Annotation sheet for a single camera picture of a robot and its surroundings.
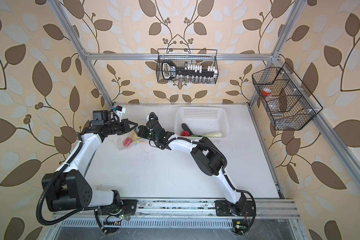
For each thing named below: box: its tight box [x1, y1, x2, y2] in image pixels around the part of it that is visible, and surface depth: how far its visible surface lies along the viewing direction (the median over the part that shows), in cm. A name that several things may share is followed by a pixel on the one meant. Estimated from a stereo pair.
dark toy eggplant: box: [181, 123, 194, 137], surface depth 104 cm
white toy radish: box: [203, 132, 222, 137], surface depth 98 cm
